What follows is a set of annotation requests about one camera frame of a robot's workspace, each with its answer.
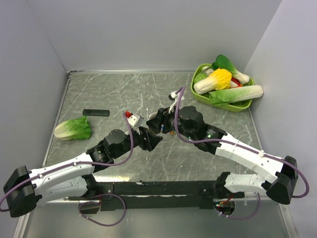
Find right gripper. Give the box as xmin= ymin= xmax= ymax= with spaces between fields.
xmin=146 ymin=103 xmax=196 ymax=140

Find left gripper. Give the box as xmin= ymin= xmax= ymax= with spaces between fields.
xmin=113 ymin=125 xmax=162 ymax=159

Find beige white remote control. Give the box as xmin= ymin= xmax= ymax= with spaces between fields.
xmin=149 ymin=112 xmax=158 ymax=119

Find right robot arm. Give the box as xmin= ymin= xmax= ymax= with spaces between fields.
xmin=146 ymin=106 xmax=298 ymax=205

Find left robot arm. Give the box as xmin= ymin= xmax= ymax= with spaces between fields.
xmin=1 ymin=127 xmax=162 ymax=218

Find black slim remote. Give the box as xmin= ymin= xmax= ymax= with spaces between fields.
xmin=82 ymin=109 xmax=110 ymax=117

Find small green cabbage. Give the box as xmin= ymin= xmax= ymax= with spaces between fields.
xmin=193 ymin=72 xmax=207 ymax=84

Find long green white cabbage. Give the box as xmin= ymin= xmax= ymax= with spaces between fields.
xmin=209 ymin=85 xmax=264 ymax=105

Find green romaine lettuce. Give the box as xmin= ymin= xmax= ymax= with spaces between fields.
xmin=54 ymin=116 xmax=92 ymax=141

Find yellow napa cabbage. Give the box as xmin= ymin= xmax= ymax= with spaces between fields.
xmin=194 ymin=68 xmax=232 ymax=95

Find green plastic basket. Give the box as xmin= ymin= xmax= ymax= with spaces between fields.
xmin=190 ymin=63 xmax=253 ymax=113

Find red pepper toy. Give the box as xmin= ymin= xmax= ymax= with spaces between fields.
xmin=230 ymin=77 xmax=243 ymax=88

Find bok choy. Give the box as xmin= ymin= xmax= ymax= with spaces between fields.
xmin=211 ymin=55 xmax=250 ymax=85

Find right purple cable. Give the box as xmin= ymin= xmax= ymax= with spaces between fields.
xmin=170 ymin=85 xmax=310 ymax=221

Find purple cable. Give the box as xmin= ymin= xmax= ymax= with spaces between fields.
xmin=170 ymin=85 xmax=310 ymax=221
xmin=0 ymin=113 xmax=136 ymax=226

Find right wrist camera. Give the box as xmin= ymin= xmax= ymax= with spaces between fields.
xmin=168 ymin=91 xmax=184 ymax=103

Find black base frame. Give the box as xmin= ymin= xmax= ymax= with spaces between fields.
xmin=69 ymin=180 xmax=245 ymax=211

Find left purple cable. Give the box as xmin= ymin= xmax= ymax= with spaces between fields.
xmin=0 ymin=113 xmax=136 ymax=226

